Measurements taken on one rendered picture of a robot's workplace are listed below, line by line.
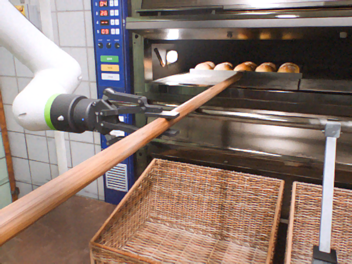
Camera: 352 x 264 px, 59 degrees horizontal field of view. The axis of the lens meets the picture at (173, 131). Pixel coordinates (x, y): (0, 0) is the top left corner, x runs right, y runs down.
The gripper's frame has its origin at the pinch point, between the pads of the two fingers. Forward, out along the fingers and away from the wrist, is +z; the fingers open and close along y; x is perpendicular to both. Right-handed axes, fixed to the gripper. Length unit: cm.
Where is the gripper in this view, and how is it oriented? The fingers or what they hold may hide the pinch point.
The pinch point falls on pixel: (162, 122)
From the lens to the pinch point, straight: 65.9
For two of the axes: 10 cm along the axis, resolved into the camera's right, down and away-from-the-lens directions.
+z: 9.3, 1.1, -3.5
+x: -3.7, 2.7, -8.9
